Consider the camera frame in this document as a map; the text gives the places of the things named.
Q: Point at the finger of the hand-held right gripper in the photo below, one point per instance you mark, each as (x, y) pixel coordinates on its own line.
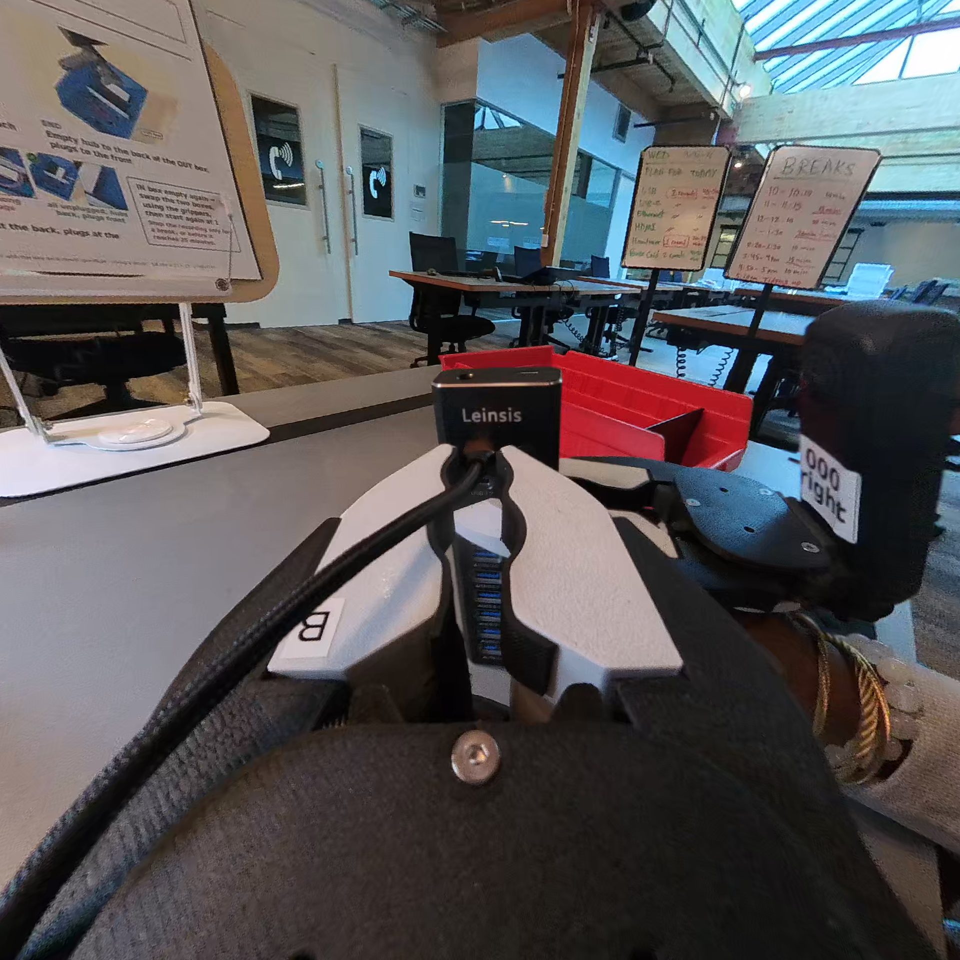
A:
(622, 499)

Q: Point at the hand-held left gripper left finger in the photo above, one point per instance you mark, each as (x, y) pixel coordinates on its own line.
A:
(375, 600)

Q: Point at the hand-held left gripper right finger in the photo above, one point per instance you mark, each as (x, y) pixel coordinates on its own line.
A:
(585, 585)

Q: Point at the black usb hub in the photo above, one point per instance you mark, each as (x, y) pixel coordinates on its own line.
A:
(495, 412)

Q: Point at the person's right hand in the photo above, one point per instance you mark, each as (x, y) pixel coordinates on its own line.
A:
(780, 675)

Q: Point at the red plastic bin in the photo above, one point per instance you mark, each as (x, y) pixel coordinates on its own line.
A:
(622, 390)

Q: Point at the wooden office desk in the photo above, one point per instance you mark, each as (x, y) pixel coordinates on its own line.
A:
(720, 321)
(465, 279)

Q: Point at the handwritten whiteboard sign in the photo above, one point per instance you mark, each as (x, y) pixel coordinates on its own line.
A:
(675, 202)
(802, 217)

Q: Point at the black office chair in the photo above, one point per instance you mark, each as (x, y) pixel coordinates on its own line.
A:
(442, 326)
(90, 352)
(529, 262)

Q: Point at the clear sign stand white base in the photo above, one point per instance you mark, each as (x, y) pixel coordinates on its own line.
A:
(150, 442)

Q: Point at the white door with phone sign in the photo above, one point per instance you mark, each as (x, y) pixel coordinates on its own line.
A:
(390, 255)
(300, 255)

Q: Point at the instruction sign board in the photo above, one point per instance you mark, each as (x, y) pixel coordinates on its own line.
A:
(112, 150)

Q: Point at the wooden post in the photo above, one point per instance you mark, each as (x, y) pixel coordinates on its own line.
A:
(570, 135)

